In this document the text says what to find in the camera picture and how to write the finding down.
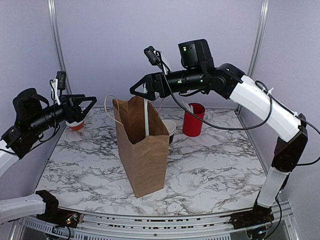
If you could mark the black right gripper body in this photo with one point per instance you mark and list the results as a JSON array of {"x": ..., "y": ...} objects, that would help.
[{"x": 193, "y": 79}]

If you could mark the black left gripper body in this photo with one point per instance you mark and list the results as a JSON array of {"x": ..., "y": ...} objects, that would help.
[{"x": 40, "y": 122}]

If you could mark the white stirrer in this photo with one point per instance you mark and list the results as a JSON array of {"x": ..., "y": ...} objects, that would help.
[{"x": 146, "y": 117}]

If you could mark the brown paper bag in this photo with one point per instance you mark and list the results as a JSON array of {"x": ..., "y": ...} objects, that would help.
[{"x": 144, "y": 159}]

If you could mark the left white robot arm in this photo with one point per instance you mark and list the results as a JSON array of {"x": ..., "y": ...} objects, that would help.
[{"x": 14, "y": 146}]

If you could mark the orange object behind left arm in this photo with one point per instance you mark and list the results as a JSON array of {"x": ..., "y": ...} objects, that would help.
[{"x": 75, "y": 126}]

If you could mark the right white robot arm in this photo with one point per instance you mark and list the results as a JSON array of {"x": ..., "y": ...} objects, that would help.
[{"x": 233, "y": 84}]

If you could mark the white wrapped stirrer packets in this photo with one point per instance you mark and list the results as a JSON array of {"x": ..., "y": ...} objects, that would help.
[{"x": 188, "y": 107}]

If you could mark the red cylindrical holder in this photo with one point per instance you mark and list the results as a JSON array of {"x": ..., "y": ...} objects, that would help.
[{"x": 192, "y": 127}]

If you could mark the stacked black paper cups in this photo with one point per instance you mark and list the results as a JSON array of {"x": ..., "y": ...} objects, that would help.
[{"x": 171, "y": 127}]

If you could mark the aluminium frame post right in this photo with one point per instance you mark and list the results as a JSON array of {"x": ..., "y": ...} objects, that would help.
[{"x": 259, "y": 37}]

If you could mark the aluminium frame post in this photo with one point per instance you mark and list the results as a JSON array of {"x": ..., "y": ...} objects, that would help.
[
  {"x": 53, "y": 18},
  {"x": 259, "y": 37}
]

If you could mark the aluminium frame post left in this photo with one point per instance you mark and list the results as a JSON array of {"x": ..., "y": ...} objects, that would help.
[{"x": 53, "y": 18}]

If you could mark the aluminium front rail base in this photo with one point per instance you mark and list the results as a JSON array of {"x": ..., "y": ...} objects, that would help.
[{"x": 281, "y": 225}]

